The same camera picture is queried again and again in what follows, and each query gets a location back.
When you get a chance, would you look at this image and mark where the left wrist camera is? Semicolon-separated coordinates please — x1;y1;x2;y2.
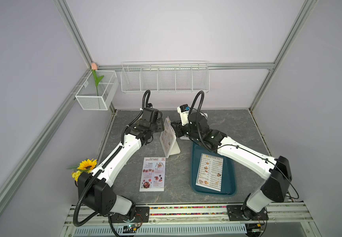
141;107;161;123

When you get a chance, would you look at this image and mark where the teal plastic tray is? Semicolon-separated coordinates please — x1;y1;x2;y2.
191;144;237;197

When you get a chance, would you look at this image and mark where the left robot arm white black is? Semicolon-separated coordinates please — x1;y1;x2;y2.
72;90;164;227

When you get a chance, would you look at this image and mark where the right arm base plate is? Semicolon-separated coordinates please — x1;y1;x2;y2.
226;204;269;221

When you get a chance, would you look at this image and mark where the yellow header menu sheet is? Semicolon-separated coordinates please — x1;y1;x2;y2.
196;153;223;192
160;117;176;158

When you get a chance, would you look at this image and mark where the pink artificial tulip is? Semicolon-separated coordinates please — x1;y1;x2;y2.
91;62;104;96

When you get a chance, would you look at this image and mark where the aluminium front rail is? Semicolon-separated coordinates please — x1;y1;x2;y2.
60;201;321;237

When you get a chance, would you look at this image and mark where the red special menu sheet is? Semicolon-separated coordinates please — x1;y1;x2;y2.
140;157;166;192

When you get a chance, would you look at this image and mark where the white menu holder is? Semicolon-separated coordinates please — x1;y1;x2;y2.
160;117;181;158
188;113;209;140

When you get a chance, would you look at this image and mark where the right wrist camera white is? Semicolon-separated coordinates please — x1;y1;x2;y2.
177;104;190;126

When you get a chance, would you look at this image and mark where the yellow sunflower bouquet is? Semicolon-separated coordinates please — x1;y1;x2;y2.
67;159;97;182

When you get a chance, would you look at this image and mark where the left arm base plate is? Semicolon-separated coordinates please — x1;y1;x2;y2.
110;206;150;224

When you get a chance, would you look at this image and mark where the white mesh wall basket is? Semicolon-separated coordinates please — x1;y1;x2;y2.
75;70;119;111

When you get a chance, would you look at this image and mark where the white wire wall rack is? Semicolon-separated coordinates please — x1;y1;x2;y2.
121;61;210;93

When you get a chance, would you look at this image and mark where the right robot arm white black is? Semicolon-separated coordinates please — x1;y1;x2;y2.
171;91;292;220

